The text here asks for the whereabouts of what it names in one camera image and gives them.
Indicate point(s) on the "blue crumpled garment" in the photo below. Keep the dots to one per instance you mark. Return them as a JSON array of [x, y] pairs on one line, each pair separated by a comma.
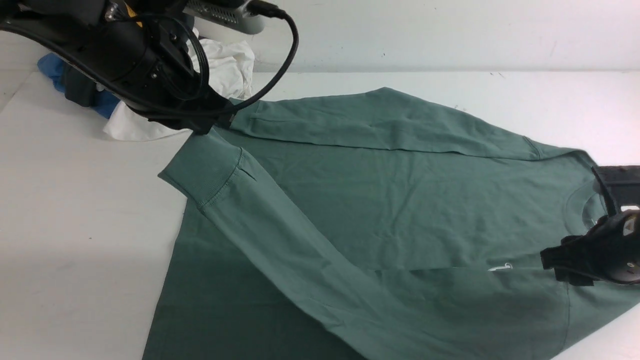
[[52, 67]]

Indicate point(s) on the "dark green crumpled garment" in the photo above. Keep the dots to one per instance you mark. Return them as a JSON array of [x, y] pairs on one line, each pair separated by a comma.
[[79, 88]]

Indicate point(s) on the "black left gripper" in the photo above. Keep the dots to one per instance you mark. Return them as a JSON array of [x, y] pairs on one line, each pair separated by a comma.
[[154, 63]]

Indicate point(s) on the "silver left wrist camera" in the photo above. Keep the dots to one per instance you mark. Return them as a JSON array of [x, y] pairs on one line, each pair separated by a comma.
[[244, 16]]

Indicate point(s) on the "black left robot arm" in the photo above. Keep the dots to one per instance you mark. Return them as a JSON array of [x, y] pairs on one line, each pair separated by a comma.
[[52, 24]]

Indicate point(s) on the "white crumpled garment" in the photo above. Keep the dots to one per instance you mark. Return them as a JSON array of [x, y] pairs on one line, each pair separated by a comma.
[[231, 73]]

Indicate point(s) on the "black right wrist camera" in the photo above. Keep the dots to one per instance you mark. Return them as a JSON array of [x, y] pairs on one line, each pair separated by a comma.
[[619, 186]]

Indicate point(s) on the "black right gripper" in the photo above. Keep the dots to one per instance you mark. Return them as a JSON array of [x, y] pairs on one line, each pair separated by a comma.
[[609, 252]]

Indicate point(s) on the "green long-sleeved shirt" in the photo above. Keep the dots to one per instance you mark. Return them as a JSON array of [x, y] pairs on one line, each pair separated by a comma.
[[375, 226]]

